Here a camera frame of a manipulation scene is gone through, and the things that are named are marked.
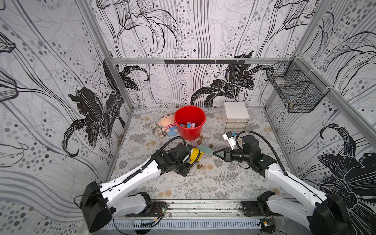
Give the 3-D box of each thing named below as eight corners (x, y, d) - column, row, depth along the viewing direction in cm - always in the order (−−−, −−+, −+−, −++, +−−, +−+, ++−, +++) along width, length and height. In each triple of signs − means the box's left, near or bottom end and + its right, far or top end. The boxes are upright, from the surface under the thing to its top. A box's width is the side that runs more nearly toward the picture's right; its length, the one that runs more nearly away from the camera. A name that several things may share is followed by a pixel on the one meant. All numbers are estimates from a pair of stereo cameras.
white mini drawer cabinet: (223, 132, 106) (227, 119, 95) (219, 105, 124) (221, 92, 112) (244, 131, 106) (250, 119, 95) (237, 105, 124) (241, 92, 112)
